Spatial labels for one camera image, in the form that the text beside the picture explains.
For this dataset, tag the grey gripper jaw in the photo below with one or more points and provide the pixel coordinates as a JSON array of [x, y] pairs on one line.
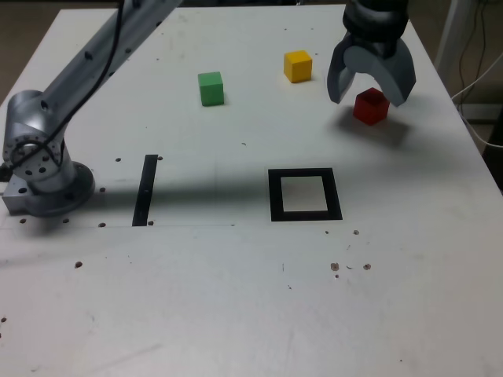
[[397, 78], [337, 78]]

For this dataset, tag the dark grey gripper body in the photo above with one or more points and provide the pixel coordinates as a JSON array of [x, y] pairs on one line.
[[387, 47]]

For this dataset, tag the yellow cube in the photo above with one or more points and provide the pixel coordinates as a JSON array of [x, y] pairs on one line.
[[297, 67]]

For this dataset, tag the red cube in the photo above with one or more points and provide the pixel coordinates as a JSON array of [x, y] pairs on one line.
[[369, 110]]

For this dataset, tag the green cube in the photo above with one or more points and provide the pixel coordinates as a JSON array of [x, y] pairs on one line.
[[211, 90]]

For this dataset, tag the black tape square outline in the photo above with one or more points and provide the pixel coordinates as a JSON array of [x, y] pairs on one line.
[[275, 196]]

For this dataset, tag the black tape strip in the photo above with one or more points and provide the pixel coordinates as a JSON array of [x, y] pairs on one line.
[[144, 188]]

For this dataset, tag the white frame leg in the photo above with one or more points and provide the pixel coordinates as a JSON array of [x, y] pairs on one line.
[[452, 39]]

